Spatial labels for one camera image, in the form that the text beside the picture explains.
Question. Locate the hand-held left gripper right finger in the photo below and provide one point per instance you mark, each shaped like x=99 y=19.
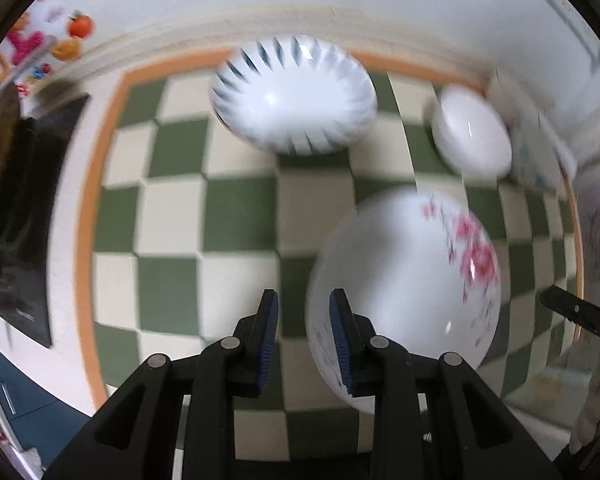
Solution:
x=339 y=335

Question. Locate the blue cabinet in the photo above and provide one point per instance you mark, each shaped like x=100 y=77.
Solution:
x=25 y=400

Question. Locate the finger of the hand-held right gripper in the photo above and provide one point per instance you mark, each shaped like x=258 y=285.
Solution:
x=575 y=309

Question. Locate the white plate with pink flowers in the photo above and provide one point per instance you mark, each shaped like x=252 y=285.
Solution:
x=410 y=280

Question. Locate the colourful wall stickers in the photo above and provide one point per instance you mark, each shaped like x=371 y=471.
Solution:
x=35 y=45

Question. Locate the white paper box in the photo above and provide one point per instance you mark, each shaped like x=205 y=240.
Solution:
x=535 y=130

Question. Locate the person's right hand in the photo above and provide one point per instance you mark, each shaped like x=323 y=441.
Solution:
x=592 y=410

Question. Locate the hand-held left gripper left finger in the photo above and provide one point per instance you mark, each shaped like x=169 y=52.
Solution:
x=269 y=332

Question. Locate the green checkered table mat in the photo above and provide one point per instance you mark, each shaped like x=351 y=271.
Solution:
x=180 y=220

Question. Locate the black flat panel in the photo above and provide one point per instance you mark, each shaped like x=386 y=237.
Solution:
x=25 y=210

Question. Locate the white plate with blue leaves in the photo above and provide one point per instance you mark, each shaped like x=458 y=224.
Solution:
x=295 y=95

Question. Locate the white bowl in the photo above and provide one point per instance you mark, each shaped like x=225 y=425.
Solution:
x=472 y=130

